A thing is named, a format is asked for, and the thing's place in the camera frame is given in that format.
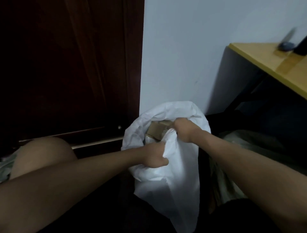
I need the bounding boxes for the person's left hand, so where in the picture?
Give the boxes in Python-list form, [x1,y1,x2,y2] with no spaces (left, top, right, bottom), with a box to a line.
[141,141,169,168]

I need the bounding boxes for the person's right hand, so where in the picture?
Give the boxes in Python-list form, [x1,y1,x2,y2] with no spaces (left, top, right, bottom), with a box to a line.
[173,117,205,144]

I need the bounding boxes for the cardboard boxes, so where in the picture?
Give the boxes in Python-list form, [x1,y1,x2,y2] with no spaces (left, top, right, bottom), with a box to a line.
[146,122,168,141]
[158,120,175,129]

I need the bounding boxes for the white bag with red print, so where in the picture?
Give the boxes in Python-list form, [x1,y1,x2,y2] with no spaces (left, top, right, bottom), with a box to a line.
[121,100,212,233]

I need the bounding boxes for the grey woven sack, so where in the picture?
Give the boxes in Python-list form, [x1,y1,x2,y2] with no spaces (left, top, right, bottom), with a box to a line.
[211,129,307,207]

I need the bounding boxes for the person's left forearm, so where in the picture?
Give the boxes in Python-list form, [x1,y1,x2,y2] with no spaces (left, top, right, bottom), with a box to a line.
[0,148,148,233]

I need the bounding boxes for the person's right forearm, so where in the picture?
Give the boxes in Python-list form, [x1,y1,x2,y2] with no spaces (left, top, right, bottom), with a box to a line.
[196,132,307,233]

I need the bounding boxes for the person's left leg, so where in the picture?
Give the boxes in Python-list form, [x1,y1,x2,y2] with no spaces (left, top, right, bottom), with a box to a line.
[9,137,78,181]

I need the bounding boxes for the black shorts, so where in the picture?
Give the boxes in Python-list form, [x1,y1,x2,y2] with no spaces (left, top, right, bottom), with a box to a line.
[38,173,281,233]

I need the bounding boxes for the dark brown wooden door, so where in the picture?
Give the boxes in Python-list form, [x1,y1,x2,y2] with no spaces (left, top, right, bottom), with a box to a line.
[123,0,146,125]

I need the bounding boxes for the yellow wooden desk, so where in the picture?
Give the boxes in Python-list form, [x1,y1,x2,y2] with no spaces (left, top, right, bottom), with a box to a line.
[228,43,307,99]

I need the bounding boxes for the small dark round case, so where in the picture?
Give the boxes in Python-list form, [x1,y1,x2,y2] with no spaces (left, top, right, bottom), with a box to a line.
[278,41,295,52]

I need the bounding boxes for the black cylindrical bottle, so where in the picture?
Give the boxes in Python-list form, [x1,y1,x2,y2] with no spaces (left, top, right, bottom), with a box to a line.
[294,36,307,56]

